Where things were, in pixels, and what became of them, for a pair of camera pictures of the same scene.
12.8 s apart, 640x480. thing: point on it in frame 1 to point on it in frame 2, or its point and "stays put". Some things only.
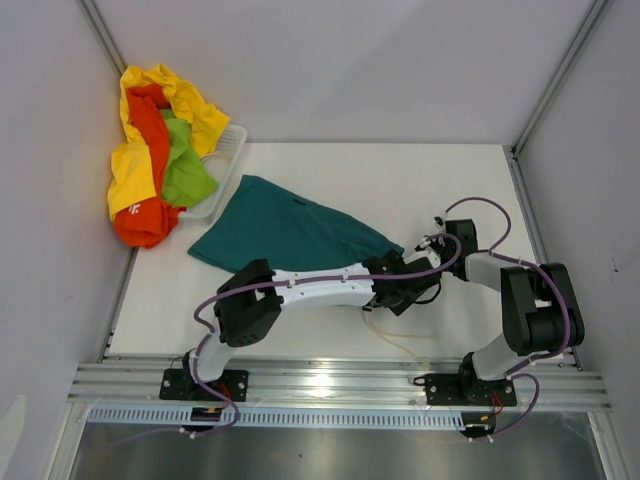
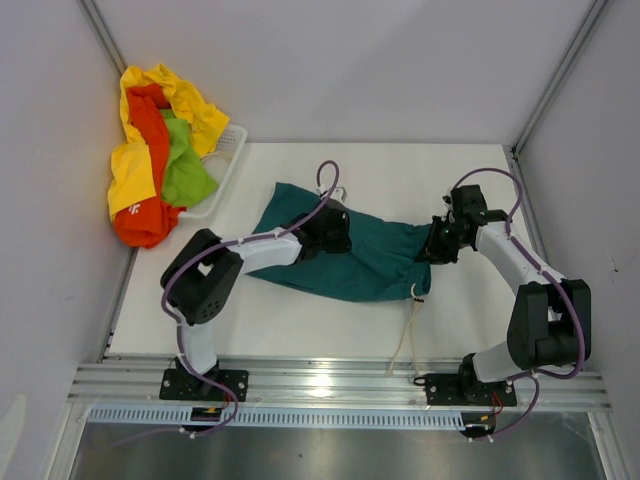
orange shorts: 146,223 stays put
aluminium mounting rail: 324,385 stays put
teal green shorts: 268,221 to 386,260
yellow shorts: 130,177 stays put
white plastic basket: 221,162 stays put
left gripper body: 405,302 to 336,241
